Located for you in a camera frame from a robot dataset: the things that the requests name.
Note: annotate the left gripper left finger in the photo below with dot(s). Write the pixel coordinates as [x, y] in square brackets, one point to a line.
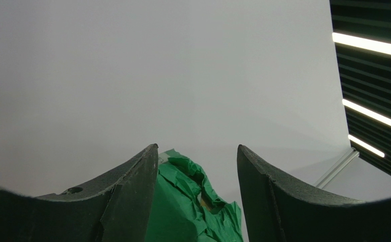
[114, 206]

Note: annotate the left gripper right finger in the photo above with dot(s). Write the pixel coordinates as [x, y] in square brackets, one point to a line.
[280, 207]

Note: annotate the green toilet paper roll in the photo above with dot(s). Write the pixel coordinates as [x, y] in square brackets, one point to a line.
[185, 206]

